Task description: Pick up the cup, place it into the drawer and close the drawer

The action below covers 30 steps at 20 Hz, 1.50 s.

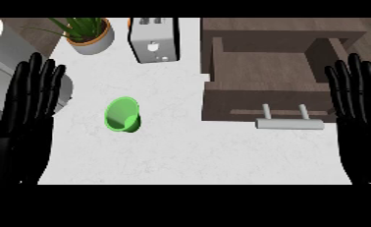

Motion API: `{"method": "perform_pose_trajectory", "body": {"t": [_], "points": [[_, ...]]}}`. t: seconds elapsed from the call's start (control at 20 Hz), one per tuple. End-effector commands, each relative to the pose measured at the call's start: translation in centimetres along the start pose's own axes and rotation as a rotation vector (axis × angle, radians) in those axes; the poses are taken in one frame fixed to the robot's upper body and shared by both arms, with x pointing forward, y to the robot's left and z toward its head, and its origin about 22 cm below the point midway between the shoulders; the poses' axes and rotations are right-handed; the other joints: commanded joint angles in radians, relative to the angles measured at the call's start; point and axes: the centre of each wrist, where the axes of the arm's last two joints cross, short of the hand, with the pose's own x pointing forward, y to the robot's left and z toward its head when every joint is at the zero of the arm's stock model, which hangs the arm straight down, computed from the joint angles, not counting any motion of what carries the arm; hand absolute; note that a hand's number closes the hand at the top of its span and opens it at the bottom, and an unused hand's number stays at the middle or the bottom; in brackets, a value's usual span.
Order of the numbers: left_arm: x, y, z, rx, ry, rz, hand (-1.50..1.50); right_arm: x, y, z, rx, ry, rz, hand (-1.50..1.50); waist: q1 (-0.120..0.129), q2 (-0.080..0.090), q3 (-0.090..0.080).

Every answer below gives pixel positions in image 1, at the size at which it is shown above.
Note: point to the green cup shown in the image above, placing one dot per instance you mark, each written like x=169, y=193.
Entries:
x=122, y=115

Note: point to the silver toaster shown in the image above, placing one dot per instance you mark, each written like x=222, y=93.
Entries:
x=154, y=41

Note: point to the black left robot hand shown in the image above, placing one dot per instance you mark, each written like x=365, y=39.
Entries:
x=26, y=113

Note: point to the brown wooden drawer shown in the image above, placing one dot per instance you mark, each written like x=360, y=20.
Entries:
x=269, y=83

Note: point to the brown wooden cabinet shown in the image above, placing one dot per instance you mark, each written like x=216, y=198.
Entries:
x=284, y=29

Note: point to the potted green plant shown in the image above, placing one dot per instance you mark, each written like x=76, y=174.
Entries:
x=88, y=36

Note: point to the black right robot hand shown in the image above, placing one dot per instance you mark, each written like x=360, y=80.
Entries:
x=355, y=106

